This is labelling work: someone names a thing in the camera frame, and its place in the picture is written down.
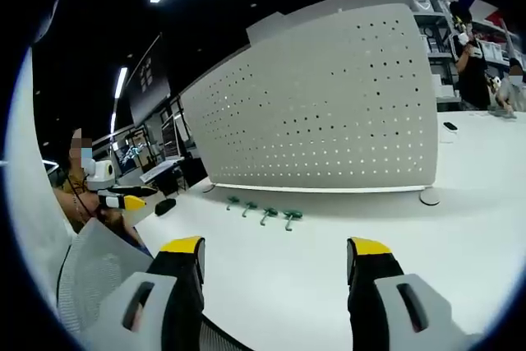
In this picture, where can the storage shelf with boxes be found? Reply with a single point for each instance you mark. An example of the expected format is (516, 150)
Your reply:
(437, 38)

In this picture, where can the green hook assembly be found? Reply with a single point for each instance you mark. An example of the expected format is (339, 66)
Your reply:
(249, 205)
(232, 200)
(293, 215)
(270, 213)

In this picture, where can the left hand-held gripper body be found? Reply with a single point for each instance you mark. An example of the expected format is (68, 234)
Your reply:
(100, 174)

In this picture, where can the white partition panel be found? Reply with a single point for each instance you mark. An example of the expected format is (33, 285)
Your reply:
(267, 28)

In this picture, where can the grey mesh chair back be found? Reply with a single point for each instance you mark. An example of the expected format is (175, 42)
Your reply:
(98, 260)

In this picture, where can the grey perforated mounting plate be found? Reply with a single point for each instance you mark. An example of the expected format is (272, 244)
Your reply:
(312, 100)

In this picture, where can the black oval object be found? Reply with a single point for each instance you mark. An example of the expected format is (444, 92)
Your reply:
(164, 206)

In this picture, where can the black hanging sign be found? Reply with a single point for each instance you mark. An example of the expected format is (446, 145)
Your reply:
(148, 79)

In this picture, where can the black phone on white stand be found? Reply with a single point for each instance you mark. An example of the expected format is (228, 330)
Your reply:
(450, 126)

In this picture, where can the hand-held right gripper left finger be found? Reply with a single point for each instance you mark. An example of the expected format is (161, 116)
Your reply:
(181, 285)

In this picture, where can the computer monitor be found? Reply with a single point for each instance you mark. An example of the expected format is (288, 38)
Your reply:
(127, 154)

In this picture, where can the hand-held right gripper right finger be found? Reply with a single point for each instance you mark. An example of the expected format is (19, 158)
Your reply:
(370, 285)

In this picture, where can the person's own body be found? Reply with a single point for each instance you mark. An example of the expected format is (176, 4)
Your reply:
(67, 203)

